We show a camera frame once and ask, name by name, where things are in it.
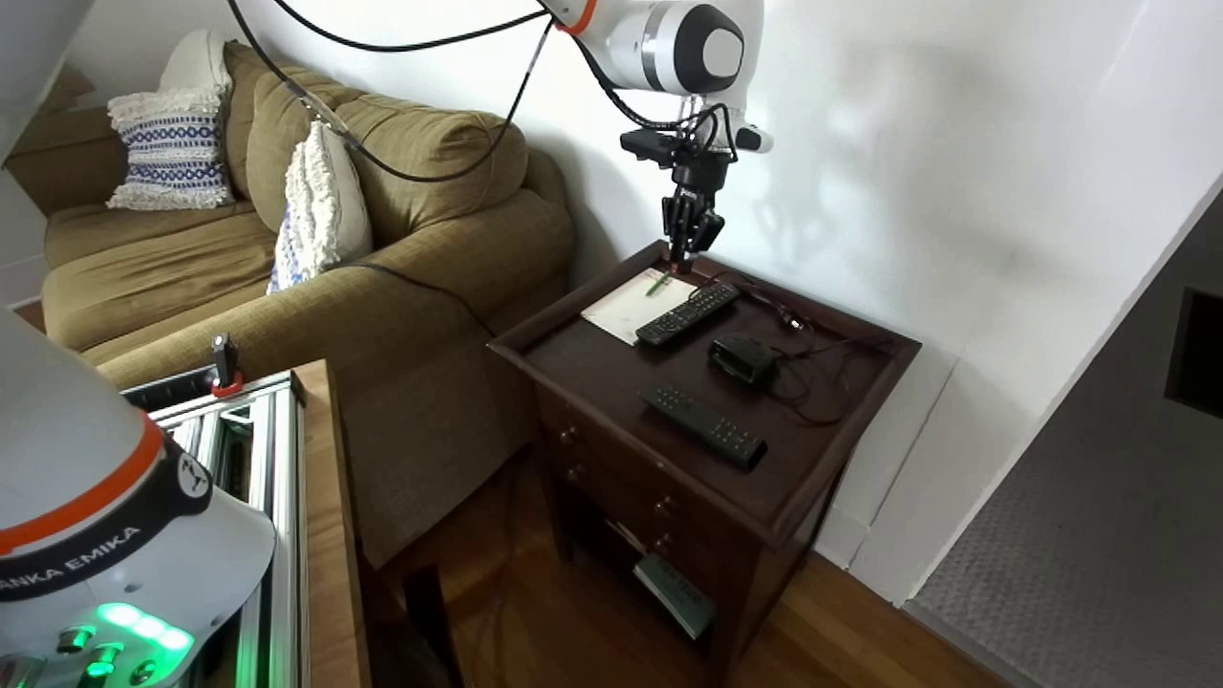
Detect white knit pillow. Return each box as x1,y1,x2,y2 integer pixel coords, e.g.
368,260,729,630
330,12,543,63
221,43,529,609
265,118,375,297

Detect black handle with red base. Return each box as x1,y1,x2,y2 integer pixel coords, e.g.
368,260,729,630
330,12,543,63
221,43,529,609
207,332,249,400

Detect black adapter cable with plug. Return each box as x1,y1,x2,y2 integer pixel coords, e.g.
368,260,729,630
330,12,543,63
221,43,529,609
729,279,882,432

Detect olive fabric sofa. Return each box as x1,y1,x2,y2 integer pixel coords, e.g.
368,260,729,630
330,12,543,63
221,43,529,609
4,34,580,571

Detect aluminium extrusion frame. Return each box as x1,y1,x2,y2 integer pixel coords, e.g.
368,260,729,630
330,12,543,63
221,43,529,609
124,368,311,688

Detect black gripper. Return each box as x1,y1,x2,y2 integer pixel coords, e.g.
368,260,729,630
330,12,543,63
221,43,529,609
658,153,735,271

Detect black Panasonic remote control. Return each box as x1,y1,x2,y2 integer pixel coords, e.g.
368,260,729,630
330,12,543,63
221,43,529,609
635,279,742,351

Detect long grey remote control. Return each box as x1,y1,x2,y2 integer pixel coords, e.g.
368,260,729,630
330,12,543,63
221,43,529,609
642,383,772,475

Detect long black hanging robot cable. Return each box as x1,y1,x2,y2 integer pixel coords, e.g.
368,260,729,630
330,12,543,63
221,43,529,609
227,0,565,187

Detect teal book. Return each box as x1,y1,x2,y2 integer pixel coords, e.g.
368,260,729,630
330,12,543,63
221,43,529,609
631,551,719,642

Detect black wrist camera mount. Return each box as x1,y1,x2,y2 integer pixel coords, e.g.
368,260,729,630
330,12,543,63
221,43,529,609
621,118,776,165

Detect black power adapter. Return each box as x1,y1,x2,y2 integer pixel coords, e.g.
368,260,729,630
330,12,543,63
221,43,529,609
709,328,782,393

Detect short black hanging robot cable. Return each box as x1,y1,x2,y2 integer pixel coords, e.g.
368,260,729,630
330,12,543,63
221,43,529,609
272,0,551,57

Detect dark wooden tray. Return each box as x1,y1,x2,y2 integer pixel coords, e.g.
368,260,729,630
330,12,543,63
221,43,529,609
480,235,924,684

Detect white paperback book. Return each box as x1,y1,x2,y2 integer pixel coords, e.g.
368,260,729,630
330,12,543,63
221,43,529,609
576,265,705,349

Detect white robot base green lights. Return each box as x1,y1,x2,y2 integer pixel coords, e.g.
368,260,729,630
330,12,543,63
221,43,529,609
0,308,282,688

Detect blue striped white pillow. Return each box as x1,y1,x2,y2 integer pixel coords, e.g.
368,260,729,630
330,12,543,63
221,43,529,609
103,84,240,214

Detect plain white pillow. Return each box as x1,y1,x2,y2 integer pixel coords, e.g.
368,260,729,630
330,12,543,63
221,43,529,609
157,26,237,97

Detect wooden board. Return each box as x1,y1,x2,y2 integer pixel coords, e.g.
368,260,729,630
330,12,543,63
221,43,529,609
287,358,375,688

